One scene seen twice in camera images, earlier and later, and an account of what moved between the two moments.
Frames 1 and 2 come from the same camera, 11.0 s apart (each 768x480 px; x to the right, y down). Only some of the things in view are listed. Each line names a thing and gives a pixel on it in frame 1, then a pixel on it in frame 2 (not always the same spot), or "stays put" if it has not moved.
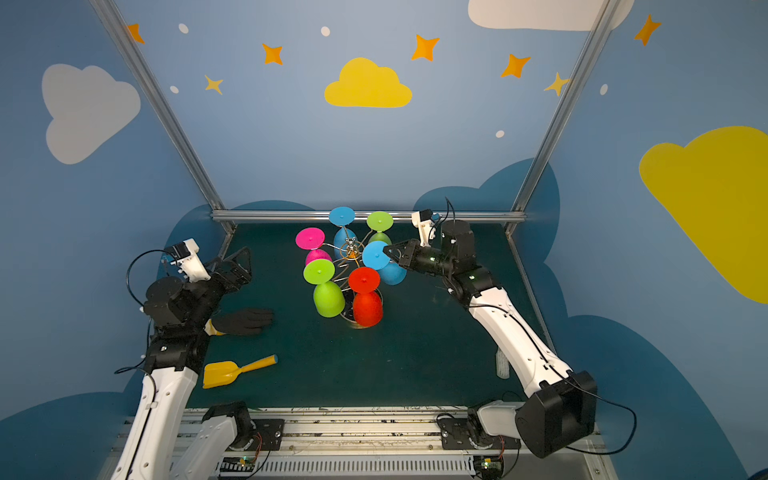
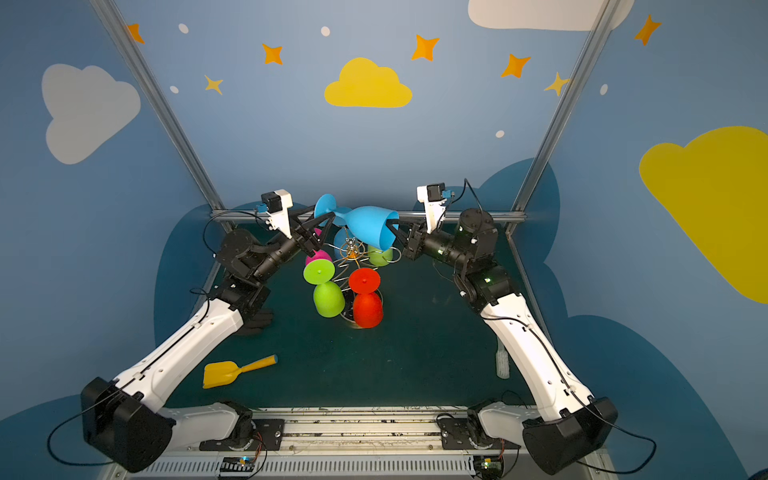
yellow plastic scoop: x=222 y=373 stays put
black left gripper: x=226 y=274 -> x=299 y=234
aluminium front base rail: x=365 y=444 stays put
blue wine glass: x=390 y=271 -> x=378 y=226
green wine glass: x=380 y=221 -> x=378 y=257
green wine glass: x=328 y=298 stays put
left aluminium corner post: x=165 y=111 stays put
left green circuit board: x=237 y=464 stays put
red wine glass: x=368 y=300 stays put
